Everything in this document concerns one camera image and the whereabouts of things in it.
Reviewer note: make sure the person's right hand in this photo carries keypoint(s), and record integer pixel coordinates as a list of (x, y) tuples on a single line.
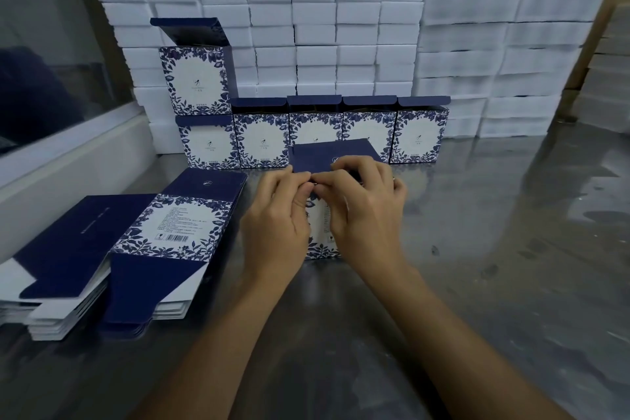
[(369, 223)]

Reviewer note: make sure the person's left hand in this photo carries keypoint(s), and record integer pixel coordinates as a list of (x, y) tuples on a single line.
[(273, 227)]

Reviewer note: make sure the person's left thumb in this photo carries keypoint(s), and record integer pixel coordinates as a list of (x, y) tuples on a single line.
[(304, 192)]

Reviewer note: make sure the person's right thumb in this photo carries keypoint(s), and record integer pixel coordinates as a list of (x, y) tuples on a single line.
[(326, 193)]

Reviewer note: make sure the blue floral paper carton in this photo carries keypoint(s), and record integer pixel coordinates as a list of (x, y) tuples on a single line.
[(334, 151)]

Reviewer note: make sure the person's left forearm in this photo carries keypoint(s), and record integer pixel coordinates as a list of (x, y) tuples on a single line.
[(221, 350)]

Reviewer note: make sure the person's right forearm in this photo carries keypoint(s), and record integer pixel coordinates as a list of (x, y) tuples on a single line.
[(443, 350)]

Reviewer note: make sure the cluster of standing floral boxes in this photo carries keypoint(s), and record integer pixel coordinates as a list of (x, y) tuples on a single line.
[(261, 134)]

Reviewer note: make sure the stack of flat unfolded cartons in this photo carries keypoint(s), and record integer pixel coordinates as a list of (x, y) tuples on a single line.
[(128, 247)]

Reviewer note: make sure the stacks of wide white foam slabs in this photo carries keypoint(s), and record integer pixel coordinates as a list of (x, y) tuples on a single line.
[(502, 35)]

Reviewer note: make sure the glass window pane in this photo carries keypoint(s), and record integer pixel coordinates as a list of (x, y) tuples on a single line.
[(49, 40)]

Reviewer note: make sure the pile of white flat packs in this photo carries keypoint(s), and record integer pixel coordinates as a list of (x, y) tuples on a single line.
[(608, 85)]

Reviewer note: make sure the brown cardboard box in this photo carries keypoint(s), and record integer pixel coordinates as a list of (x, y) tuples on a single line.
[(598, 40)]

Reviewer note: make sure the wall of small white foam blocks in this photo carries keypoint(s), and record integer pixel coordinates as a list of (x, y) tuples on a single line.
[(305, 21)]

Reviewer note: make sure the white window frame ledge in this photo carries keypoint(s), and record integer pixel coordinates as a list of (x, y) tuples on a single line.
[(64, 168)]

